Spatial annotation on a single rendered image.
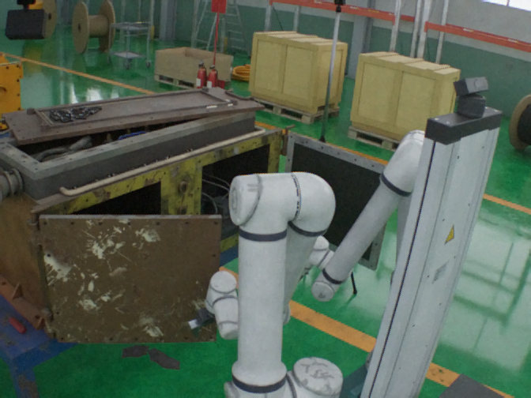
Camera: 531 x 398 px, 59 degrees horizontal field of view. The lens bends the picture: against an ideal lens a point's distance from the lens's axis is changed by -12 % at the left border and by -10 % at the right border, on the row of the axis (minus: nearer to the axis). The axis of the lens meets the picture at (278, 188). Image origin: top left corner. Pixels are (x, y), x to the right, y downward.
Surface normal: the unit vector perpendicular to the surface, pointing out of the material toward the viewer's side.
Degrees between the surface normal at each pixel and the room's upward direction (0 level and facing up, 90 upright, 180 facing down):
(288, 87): 90
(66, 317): 90
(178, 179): 90
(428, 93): 90
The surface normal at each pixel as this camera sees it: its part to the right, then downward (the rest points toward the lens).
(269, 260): 0.25, 0.25
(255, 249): -0.24, 0.23
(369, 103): -0.58, 0.27
